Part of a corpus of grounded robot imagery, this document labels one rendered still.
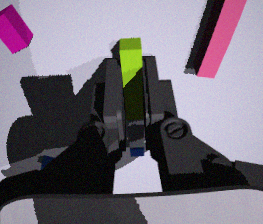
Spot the pink rod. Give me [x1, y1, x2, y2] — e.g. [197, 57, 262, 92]
[193, 0, 247, 78]

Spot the small blue block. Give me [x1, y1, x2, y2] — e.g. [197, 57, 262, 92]
[130, 147, 144, 157]
[41, 155, 54, 170]

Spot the magenta rod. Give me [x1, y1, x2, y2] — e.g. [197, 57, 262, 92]
[0, 4, 33, 54]

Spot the lime green rod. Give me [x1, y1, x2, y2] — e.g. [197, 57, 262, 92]
[120, 38, 143, 120]

